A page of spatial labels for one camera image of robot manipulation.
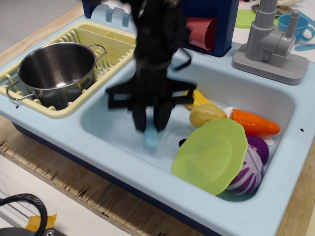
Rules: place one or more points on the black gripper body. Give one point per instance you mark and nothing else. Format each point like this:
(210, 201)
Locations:
(150, 86)

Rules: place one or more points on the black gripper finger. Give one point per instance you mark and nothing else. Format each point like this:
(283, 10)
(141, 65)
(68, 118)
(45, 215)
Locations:
(162, 112)
(139, 117)

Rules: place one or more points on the white spoon blue handle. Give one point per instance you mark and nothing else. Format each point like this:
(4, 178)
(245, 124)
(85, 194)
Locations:
(151, 134)

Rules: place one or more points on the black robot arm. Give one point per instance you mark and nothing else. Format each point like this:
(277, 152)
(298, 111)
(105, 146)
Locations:
(161, 31)

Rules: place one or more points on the stainless steel pot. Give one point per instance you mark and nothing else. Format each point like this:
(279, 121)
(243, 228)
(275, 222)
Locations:
(58, 73)

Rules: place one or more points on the yellow toy potato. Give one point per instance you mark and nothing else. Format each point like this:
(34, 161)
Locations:
(205, 113)

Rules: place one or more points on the yellow dish drying rack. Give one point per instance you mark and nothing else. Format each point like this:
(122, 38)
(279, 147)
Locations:
(119, 44)

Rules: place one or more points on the green plastic plate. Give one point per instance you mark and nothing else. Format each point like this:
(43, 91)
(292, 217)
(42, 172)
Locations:
(212, 156)

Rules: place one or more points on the red plastic cup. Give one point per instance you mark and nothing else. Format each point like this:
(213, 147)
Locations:
(202, 32)

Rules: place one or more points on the orange toy carrot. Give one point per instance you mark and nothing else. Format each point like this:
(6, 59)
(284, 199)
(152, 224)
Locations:
(254, 124)

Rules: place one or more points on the dark blue cup holder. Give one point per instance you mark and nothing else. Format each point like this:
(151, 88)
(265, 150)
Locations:
(224, 10)

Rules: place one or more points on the purple toy cabbage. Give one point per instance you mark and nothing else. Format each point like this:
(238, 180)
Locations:
(252, 171)

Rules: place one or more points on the green plate in background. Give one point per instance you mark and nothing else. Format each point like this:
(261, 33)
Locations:
(244, 18)

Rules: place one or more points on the grey toy faucet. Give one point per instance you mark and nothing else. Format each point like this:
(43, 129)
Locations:
(267, 51)

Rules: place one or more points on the blue plastic mug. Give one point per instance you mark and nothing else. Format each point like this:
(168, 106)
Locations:
(304, 30)

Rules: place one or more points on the blue utensil in background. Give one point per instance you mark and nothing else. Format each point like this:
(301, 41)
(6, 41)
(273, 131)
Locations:
(305, 47)

